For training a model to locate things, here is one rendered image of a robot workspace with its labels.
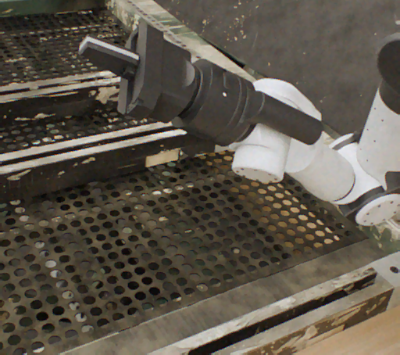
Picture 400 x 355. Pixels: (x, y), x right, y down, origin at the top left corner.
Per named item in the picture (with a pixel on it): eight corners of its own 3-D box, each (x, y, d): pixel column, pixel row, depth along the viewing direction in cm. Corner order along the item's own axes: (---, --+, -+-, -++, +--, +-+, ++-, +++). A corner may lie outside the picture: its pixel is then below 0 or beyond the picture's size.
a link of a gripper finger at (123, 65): (90, 35, 67) (140, 59, 70) (76, 51, 69) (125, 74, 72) (88, 46, 66) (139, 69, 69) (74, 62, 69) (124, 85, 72)
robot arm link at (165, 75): (156, 2, 72) (239, 46, 78) (114, 50, 78) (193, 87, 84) (151, 87, 65) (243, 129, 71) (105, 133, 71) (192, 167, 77)
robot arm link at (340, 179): (269, 144, 93) (323, 184, 107) (296, 201, 87) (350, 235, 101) (330, 102, 89) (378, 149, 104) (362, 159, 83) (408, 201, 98)
